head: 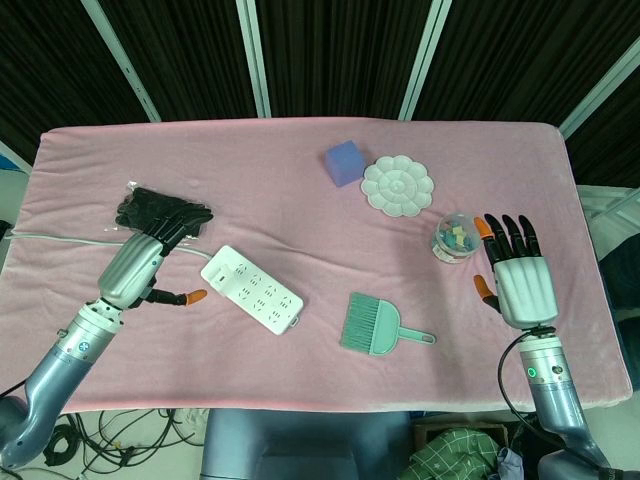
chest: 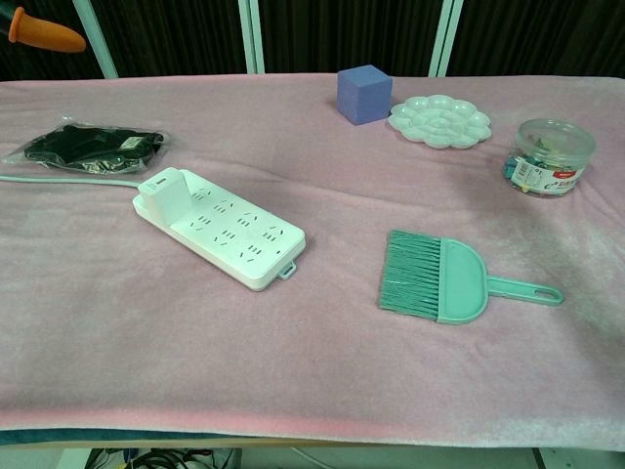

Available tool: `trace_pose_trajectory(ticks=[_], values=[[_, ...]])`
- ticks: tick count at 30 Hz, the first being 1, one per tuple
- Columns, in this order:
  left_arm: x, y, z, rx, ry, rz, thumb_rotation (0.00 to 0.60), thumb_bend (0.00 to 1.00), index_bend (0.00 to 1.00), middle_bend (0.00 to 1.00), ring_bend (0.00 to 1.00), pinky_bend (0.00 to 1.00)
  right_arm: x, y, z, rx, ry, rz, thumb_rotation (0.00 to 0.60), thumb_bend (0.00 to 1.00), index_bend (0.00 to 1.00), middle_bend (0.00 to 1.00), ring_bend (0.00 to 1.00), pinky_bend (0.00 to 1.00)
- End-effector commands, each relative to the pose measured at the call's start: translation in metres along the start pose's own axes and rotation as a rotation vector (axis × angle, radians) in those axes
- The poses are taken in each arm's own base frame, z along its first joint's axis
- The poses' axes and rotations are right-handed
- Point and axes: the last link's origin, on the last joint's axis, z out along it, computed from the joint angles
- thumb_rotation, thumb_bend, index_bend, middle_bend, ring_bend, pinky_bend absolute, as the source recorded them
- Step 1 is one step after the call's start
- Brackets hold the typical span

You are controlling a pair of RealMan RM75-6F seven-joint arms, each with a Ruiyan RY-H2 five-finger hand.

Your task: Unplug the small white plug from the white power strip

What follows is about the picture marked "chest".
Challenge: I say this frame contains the black pleated curtain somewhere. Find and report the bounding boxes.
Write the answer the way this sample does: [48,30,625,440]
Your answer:
[0,0,625,82]

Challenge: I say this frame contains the white charger block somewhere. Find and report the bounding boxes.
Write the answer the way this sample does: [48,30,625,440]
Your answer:
[138,167,196,229]

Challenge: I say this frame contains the teal hand brush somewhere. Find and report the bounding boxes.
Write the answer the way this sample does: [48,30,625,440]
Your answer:
[379,229,564,325]

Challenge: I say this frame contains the blue foam cube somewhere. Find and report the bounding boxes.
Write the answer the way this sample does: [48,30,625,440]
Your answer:
[336,64,395,127]

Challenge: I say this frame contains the white power strip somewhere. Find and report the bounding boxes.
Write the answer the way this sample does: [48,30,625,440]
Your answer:
[132,168,308,293]

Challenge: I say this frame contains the white flower paint palette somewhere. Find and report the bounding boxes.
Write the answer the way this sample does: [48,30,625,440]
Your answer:
[388,95,493,150]

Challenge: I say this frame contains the pink table cloth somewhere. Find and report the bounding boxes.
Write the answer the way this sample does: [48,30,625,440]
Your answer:
[0,72,625,453]

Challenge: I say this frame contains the white frame post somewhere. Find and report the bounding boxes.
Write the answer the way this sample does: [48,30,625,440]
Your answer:
[428,0,464,78]
[237,0,267,75]
[72,0,119,79]

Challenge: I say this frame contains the grey power strip cable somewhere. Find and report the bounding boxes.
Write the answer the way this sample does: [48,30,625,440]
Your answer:
[0,174,141,190]

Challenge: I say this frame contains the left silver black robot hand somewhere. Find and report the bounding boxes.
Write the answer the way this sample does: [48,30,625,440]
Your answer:
[8,7,88,54]

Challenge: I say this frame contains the black floor cable bundle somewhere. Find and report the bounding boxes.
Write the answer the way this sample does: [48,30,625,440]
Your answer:
[87,447,235,469]

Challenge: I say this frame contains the clear jar of coloured clips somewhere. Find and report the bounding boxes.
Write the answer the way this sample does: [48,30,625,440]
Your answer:
[500,118,598,198]

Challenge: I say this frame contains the black gloves in plastic bag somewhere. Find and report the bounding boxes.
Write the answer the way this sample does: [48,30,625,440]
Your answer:
[1,115,166,176]

